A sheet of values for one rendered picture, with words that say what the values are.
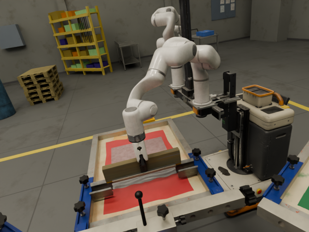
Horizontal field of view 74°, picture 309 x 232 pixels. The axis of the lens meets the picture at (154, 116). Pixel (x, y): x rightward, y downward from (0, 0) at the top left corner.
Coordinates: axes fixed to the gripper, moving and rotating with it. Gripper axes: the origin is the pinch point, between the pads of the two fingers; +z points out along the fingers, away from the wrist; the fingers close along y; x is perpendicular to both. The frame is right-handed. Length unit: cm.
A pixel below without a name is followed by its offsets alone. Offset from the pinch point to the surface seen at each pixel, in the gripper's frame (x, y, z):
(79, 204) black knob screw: 27.9, -11.9, 1.7
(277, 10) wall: -684, 755, -5
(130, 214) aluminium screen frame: 9.4, -17.1, 8.8
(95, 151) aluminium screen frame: 26.4, 35.9, 9.0
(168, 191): -8.6, -6.9, 12.5
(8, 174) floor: 184, 191, 108
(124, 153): 8.9, 31.6, 12.6
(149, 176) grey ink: -2.2, 5.3, 11.8
